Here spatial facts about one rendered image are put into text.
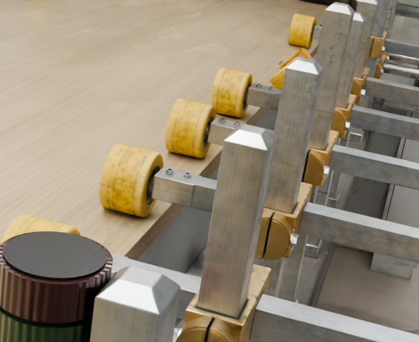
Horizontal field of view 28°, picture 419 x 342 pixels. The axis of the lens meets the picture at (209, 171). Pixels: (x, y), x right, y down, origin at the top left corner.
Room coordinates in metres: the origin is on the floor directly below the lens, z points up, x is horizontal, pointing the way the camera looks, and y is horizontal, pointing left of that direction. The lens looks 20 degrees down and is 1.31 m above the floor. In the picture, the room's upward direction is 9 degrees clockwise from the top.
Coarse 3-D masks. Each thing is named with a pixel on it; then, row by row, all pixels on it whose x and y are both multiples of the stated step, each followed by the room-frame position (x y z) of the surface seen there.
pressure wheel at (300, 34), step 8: (296, 16) 2.16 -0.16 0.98; (304, 16) 2.16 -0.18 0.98; (312, 16) 2.17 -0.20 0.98; (296, 24) 2.14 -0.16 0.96; (304, 24) 2.14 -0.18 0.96; (312, 24) 2.14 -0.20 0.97; (296, 32) 2.14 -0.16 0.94; (304, 32) 2.13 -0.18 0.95; (288, 40) 2.15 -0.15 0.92; (296, 40) 2.14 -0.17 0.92; (304, 40) 2.14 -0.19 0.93; (312, 40) 2.19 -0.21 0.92
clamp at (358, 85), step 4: (364, 68) 1.68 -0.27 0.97; (364, 72) 1.65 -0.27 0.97; (368, 72) 1.66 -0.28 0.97; (364, 76) 1.61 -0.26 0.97; (356, 80) 1.57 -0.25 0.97; (360, 80) 1.58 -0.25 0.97; (364, 80) 1.58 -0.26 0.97; (352, 84) 1.56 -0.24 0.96; (356, 84) 1.56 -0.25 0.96; (360, 84) 1.57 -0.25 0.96; (364, 84) 1.61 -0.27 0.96; (352, 88) 1.56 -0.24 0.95; (356, 88) 1.56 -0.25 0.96; (360, 88) 1.56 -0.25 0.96; (352, 92) 1.56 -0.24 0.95; (356, 92) 1.56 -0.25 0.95; (360, 92) 1.56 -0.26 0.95; (364, 92) 1.57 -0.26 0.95; (360, 96) 1.57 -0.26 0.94; (356, 100) 1.56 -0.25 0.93; (360, 100) 1.59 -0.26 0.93
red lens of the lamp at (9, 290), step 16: (0, 256) 0.39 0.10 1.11; (0, 272) 0.38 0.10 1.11; (16, 272) 0.37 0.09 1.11; (0, 288) 0.38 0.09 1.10; (16, 288) 0.37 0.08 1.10; (32, 288) 0.37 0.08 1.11; (48, 288) 0.37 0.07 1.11; (64, 288) 0.37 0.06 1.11; (80, 288) 0.37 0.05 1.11; (96, 288) 0.38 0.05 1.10; (0, 304) 0.38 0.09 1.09; (16, 304) 0.37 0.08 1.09; (32, 304) 0.37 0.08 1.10; (48, 304) 0.37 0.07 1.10; (64, 304) 0.37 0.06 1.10; (80, 304) 0.37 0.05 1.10; (48, 320) 0.37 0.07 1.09; (64, 320) 0.37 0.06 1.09
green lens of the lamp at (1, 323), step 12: (0, 312) 0.38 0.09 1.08; (0, 324) 0.38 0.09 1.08; (12, 324) 0.37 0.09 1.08; (24, 324) 0.37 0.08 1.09; (36, 324) 0.37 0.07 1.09; (84, 324) 0.38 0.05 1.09; (0, 336) 0.37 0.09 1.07; (12, 336) 0.37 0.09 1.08; (24, 336) 0.37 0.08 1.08; (36, 336) 0.37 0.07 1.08; (48, 336) 0.37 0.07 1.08; (60, 336) 0.37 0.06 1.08; (72, 336) 0.37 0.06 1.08; (84, 336) 0.38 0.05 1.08
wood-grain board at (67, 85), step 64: (0, 0) 2.15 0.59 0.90; (64, 0) 2.30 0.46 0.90; (128, 0) 2.46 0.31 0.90; (192, 0) 2.64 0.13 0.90; (256, 0) 2.85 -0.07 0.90; (0, 64) 1.53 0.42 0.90; (64, 64) 1.61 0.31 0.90; (128, 64) 1.69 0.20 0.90; (192, 64) 1.78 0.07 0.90; (256, 64) 1.88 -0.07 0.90; (0, 128) 1.18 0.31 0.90; (64, 128) 1.23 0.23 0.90; (128, 128) 1.27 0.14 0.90; (0, 192) 0.95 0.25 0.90; (64, 192) 0.98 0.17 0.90; (128, 256) 0.85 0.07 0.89
